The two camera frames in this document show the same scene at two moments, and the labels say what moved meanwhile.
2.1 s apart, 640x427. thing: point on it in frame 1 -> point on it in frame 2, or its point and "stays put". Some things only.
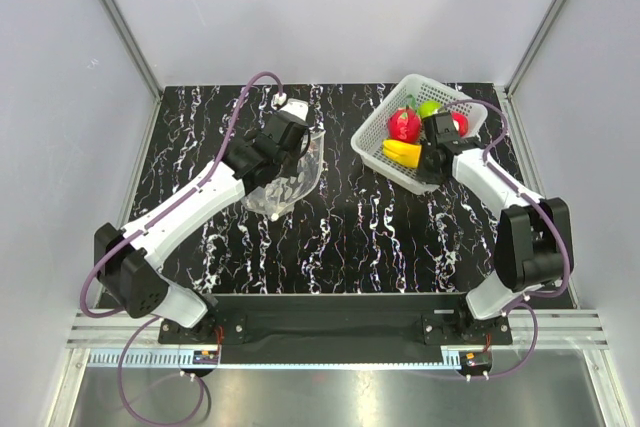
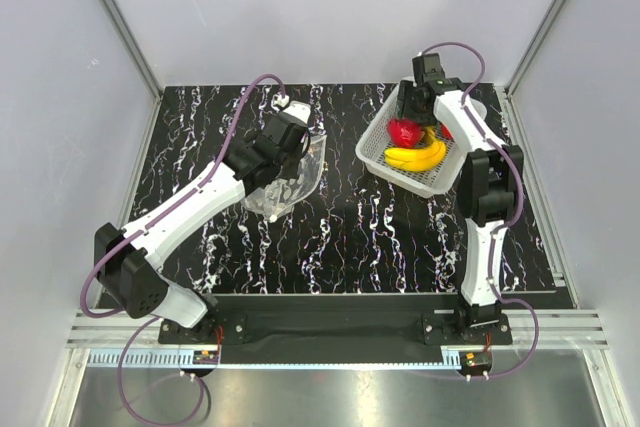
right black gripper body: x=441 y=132 -> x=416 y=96
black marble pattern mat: x=362 y=232 stays put
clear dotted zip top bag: x=294 y=181 stays put
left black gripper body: x=290 y=159 stays put
